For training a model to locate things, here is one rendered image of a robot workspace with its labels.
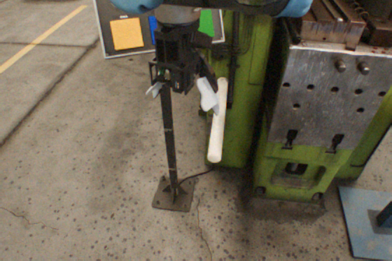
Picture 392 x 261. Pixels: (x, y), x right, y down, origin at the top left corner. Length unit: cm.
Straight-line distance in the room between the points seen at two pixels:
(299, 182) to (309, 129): 42
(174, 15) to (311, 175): 120
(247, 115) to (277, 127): 26
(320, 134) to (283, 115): 19
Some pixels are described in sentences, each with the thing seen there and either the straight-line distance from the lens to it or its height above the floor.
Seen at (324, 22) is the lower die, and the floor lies 98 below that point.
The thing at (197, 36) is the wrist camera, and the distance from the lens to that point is 49.
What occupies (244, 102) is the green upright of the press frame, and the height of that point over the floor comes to 51.
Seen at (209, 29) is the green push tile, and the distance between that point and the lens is 77.
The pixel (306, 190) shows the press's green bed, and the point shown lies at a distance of 150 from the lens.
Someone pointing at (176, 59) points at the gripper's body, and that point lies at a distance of 45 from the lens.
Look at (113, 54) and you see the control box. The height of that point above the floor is 97.
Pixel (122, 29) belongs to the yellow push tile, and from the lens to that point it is 73.
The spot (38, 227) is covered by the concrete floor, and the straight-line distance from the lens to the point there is 165.
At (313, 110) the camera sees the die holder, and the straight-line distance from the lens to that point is 108.
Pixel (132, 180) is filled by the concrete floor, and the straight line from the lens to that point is 162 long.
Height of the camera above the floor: 130
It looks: 41 degrees down
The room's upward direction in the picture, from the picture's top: straight up
